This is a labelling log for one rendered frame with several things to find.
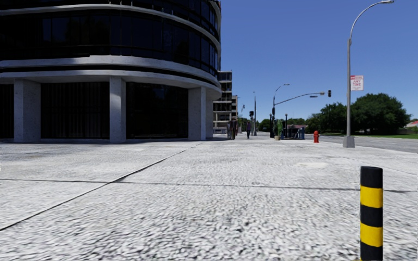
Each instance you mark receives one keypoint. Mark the pale concrete building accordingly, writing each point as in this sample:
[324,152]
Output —
[224,104]

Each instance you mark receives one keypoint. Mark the red fire hydrant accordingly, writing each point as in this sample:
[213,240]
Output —
[316,136]

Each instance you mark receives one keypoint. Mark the grey street lamp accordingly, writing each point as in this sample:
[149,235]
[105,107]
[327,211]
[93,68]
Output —
[348,98]
[255,114]

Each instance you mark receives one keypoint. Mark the traffic light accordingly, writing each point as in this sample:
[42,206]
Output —
[251,120]
[273,111]

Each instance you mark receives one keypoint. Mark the trees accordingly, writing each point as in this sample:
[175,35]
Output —
[375,112]

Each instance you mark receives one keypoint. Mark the dark stairway railing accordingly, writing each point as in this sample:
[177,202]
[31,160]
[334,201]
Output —
[294,132]

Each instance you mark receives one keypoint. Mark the potted green plant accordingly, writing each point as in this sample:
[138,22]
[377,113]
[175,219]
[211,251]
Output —
[278,129]

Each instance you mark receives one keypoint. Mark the black and yellow striped post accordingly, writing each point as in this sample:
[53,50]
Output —
[371,212]

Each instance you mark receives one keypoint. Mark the round glass and concrete building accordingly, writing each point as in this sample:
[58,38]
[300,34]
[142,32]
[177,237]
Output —
[98,65]

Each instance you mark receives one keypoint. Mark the person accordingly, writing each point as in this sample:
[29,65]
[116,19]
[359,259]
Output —
[248,129]
[232,129]

